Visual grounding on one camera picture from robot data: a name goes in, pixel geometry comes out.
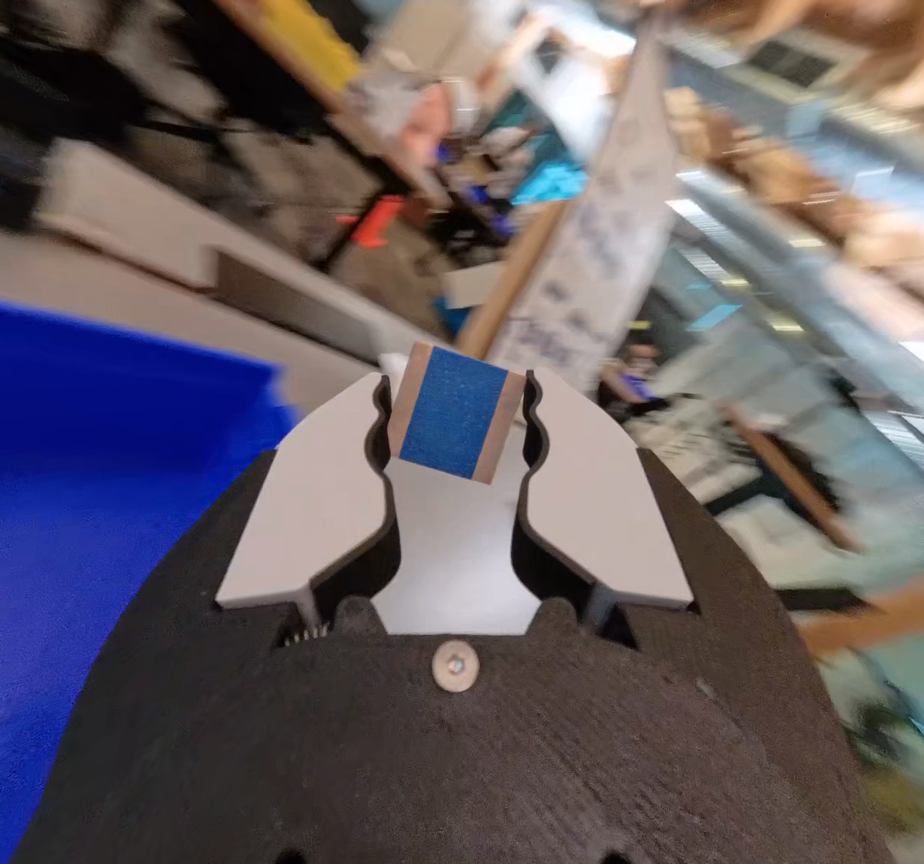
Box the grey desk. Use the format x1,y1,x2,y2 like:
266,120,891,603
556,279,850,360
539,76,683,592
0,138,539,637

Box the printed instruction sheet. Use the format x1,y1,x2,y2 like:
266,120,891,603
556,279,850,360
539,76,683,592
491,34,681,388

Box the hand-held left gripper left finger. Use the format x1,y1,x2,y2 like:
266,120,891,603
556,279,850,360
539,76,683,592
215,372,401,625

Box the yellow storage bin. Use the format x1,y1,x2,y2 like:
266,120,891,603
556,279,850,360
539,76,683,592
260,0,362,94

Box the orange traffic cone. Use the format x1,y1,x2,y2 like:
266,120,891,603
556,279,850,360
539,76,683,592
338,194,407,250

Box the blue plastic bin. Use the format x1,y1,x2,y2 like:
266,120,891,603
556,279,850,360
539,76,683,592
0,298,300,864

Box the blue striped wooden cube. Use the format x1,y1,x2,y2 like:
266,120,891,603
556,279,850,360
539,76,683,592
387,342,524,486

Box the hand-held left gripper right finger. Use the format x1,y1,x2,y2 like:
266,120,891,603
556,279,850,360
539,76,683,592
513,368,695,632

